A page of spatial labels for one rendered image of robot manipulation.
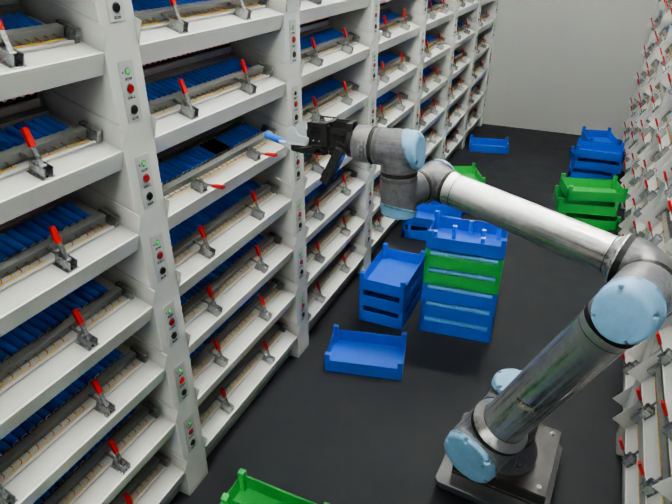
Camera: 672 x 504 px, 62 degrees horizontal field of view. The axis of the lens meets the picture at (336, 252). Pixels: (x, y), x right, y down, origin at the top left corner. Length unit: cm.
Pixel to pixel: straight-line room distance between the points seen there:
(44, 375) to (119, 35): 69
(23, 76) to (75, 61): 11
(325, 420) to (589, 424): 91
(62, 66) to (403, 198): 76
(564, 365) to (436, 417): 88
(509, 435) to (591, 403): 85
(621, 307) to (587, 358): 15
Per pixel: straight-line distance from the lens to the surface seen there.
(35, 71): 111
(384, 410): 208
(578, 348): 124
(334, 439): 198
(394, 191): 135
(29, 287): 120
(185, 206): 144
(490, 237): 237
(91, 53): 120
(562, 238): 132
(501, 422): 146
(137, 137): 128
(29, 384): 128
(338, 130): 139
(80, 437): 142
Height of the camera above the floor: 146
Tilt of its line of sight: 29 degrees down
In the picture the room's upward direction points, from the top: straight up
